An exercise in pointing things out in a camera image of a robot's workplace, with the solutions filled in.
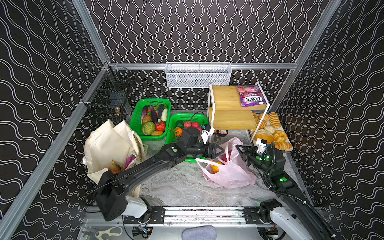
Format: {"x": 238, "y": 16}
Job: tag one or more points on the white wooden two-tier shelf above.
{"x": 226, "y": 113}

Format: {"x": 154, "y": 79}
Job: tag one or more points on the red tomato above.
{"x": 161, "y": 126}

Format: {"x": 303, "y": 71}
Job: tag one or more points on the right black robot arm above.
{"x": 291, "y": 211}

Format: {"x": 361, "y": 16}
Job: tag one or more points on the pink plastic grocery bag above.
{"x": 234, "y": 172}

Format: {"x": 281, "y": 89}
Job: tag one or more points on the purple Fox's berries candy bag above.
{"x": 250, "y": 96}

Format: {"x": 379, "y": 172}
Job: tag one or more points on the white-handled scissors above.
{"x": 111, "y": 232}

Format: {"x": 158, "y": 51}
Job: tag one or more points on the green plastic basket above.
{"x": 178, "y": 121}
{"x": 142, "y": 114}

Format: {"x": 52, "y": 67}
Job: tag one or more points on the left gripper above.
{"x": 209, "y": 150}

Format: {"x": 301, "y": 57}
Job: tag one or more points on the purple candy bag shelf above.
{"x": 129, "y": 160}

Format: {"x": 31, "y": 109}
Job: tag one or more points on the green cabbage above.
{"x": 148, "y": 128}

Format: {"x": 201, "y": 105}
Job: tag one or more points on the orange tangerine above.
{"x": 178, "y": 131}

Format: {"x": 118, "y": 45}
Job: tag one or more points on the purple eggplant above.
{"x": 154, "y": 115}

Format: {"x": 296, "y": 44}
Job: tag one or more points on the brown mango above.
{"x": 157, "y": 133}

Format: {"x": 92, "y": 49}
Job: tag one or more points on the cream canvas tote bag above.
{"x": 111, "y": 142}

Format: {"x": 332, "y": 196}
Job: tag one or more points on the grey padded cushion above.
{"x": 200, "y": 233}

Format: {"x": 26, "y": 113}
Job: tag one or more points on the tray of bread rolls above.
{"x": 271, "y": 130}

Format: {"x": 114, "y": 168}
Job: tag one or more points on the yellow pear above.
{"x": 215, "y": 168}

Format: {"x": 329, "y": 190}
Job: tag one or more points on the orange Fox's candy bag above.
{"x": 114, "y": 167}

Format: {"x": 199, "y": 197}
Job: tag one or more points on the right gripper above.
{"x": 247, "y": 154}

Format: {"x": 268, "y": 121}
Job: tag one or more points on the white wire wall basket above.
{"x": 197, "y": 75}

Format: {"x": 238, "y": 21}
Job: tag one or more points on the black wire wall rack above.
{"x": 111, "y": 99}

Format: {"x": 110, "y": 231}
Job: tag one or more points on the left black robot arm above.
{"x": 112, "y": 189}

